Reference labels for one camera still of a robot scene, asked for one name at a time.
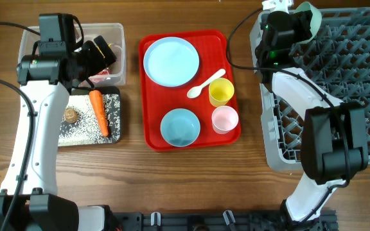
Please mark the brown food lump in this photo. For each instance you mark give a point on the brown food lump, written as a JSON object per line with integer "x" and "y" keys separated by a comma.
{"x": 70, "y": 115}

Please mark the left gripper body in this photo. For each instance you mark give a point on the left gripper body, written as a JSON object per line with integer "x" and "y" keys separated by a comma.
{"x": 91, "y": 61}

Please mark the orange carrot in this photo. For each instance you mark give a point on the orange carrot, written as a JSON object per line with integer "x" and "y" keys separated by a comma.
{"x": 96, "y": 100}

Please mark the red plastic tray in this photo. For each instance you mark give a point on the red plastic tray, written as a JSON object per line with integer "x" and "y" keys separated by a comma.
{"x": 157, "y": 100}

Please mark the light blue plate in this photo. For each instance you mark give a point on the light blue plate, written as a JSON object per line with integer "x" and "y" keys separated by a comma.
{"x": 171, "y": 61}

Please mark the yellow plastic cup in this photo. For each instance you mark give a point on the yellow plastic cup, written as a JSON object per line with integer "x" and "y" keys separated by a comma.
{"x": 220, "y": 91}

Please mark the green bowl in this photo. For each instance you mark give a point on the green bowl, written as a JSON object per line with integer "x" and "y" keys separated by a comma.
{"x": 316, "y": 18}

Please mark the white plastic spoon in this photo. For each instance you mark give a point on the white plastic spoon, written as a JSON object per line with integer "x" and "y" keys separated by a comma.
{"x": 195, "y": 91}

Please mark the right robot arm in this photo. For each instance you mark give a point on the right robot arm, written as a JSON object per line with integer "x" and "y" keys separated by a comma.
{"x": 333, "y": 143}

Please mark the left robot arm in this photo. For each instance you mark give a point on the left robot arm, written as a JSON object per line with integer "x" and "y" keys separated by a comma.
{"x": 28, "y": 194}

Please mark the black waste tray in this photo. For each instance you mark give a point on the black waste tray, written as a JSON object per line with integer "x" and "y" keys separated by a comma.
{"x": 114, "y": 96}

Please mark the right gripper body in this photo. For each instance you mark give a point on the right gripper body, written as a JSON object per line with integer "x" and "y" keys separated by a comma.
{"x": 299, "y": 29}

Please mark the grey dishwasher rack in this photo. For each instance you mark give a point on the grey dishwasher rack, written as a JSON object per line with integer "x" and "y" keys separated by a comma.
{"x": 337, "y": 64}

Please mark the clear plastic bin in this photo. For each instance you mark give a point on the clear plastic bin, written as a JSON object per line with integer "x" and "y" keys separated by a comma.
{"x": 114, "y": 35}

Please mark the blue bowl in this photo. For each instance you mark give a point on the blue bowl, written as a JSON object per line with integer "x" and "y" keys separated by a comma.
{"x": 180, "y": 127}

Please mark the red snack wrapper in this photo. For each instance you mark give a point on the red snack wrapper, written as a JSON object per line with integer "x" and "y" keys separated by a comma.
{"x": 100, "y": 76}

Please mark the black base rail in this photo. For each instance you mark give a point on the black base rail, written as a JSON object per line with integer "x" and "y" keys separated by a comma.
{"x": 254, "y": 221}

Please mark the pink plastic cup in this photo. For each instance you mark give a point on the pink plastic cup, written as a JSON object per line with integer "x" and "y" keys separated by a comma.
{"x": 224, "y": 119}

